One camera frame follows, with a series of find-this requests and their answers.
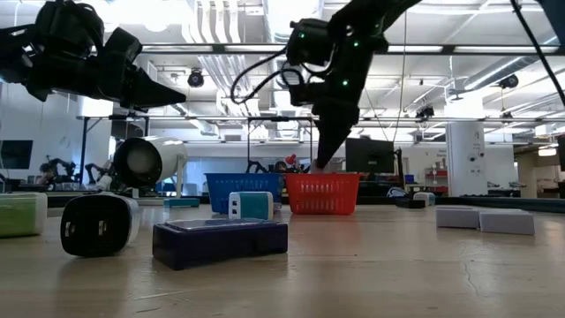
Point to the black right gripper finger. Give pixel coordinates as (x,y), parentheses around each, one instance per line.
(317,146)
(337,128)

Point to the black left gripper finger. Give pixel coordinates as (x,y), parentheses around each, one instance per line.
(145,100)
(145,86)

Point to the teal white USB wall charger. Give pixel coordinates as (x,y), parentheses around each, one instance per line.
(256,205)

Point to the white black-faced wall charger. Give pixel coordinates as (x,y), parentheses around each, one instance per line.
(97,225)
(419,199)

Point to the teal rectangular box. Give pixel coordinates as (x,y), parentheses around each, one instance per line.
(181,202)

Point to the green white USB wall charger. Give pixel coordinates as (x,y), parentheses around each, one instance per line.
(22,216)

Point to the white rectangular plastic box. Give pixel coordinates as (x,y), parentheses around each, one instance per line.
(457,217)
(507,223)

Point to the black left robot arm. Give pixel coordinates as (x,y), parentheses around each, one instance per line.
(13,53)

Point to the black background robot arm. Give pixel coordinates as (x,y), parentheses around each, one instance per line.
(57,170)

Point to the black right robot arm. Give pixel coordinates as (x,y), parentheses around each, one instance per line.
(379,11)

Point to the black computer monitor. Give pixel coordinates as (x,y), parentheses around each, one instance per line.
(368,154)

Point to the red plastic slotted basket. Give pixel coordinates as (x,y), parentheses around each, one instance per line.
(322,194)

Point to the black ceiling spotlight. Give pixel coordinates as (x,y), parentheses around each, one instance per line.
(195,79)
(508,81)

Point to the white cylindrical lamp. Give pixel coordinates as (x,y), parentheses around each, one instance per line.
(167,154)

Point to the small black rectangular box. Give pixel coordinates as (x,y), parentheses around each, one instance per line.
(408,203)

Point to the blue plastic slotted basket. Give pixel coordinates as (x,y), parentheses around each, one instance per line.
(220,190)

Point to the red tool cart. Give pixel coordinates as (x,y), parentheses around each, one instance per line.
(434,174)

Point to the white round pillar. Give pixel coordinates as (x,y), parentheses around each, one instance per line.
(465,159)

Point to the dark navy rectangular box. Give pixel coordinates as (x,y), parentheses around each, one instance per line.
(220,245)

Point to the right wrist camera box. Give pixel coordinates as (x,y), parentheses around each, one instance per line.
(309,40)

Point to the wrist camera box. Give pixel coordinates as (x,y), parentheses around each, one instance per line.
(309,40)
(66,22)

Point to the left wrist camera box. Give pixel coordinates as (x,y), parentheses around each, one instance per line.
(66,22)

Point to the black wall screen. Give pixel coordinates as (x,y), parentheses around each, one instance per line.
(15,154)

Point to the black aluminium table frame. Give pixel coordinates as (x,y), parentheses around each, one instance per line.
(507,204)

